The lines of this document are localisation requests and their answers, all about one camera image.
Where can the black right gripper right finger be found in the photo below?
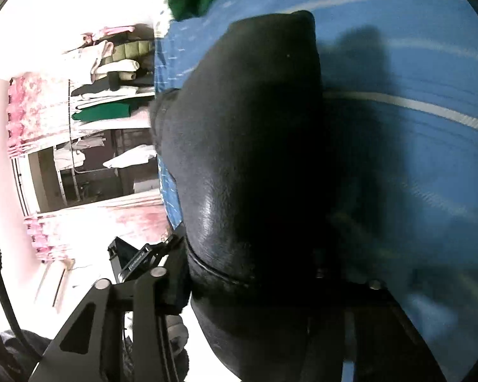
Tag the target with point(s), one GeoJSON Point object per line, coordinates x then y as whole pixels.
{"type": "Point", "coordinates": [388, 346]}

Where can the blue striped bed sheet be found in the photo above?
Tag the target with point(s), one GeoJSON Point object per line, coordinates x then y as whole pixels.
{"type": "Point", "coordinates": [402, 76]}

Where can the black leather jacket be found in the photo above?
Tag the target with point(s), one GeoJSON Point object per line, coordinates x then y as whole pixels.
{"type": "Point", "coordinates": [262, 182]}

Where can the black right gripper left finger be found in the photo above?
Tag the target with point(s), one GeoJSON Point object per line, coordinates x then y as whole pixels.
{"type": "Point", "coordinates": [91, 344]}

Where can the open clothes rack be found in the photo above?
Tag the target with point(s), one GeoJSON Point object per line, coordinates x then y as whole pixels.
{"type": "Point", "coordinates": [82, 120]}

